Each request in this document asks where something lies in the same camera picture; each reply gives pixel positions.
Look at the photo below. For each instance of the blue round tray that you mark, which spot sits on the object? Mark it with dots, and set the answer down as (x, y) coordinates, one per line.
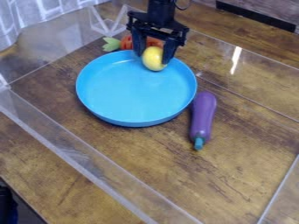
(129, 96)

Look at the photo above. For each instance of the orange toy carrot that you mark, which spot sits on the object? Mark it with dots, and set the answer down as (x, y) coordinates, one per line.
(125, 43)

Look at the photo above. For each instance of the black bar in background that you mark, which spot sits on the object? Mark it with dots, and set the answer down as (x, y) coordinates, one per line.
(277, 23)

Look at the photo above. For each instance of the yellow lemon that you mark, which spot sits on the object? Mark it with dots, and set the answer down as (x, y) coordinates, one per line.
(152, 58)

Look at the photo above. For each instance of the clear acrylic enclosure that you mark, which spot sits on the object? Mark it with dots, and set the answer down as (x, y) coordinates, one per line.
(85, 172)

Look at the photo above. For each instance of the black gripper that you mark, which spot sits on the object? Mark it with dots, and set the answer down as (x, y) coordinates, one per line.
(157, 24)

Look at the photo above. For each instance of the purple toy eggplant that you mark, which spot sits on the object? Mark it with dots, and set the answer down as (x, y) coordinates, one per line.
(201, 116)

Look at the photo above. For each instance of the white patterned curtain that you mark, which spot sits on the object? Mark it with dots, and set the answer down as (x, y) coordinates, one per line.
(21, 13)

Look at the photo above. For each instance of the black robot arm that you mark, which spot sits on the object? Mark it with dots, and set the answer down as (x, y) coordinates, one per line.
(161, 5)

